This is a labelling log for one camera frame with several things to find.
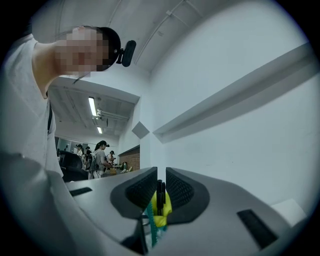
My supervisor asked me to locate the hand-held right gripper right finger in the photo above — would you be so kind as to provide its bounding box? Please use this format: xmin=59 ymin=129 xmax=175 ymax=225
xmin=164 ymin=166 xmax=311 ymax=256

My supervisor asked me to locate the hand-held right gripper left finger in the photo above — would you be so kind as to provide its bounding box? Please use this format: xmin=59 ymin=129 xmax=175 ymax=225
xmin=48 ymin=166 xmax=160 ymax=256

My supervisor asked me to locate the teal yellow pencil pouch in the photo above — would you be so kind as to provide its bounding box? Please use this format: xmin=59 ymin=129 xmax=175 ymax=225
xmin=141 ymin=189 xmax=175 ymax=251

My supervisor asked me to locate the black office chair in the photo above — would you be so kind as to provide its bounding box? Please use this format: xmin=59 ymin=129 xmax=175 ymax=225
xmin=58 ymin=149 xmax=89 ymax=183

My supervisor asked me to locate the person's grey shirt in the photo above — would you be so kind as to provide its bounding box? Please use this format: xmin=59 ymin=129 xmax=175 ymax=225
xmin=0 ymin=33 xmax=65 ymax=256

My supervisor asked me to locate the person's head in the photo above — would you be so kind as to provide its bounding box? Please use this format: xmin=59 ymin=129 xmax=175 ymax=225
xmin=31 ymin=25 xmax=112 ymax=100

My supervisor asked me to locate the white ceiling conduit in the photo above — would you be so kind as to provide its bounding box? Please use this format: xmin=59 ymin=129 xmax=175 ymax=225
xmin=134 ymin=0 xmax=204 ymax=66

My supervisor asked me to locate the black head-mounted camera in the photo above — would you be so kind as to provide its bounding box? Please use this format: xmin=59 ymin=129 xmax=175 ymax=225
xmin=115 ymin=39 xmax=138 ymax=69

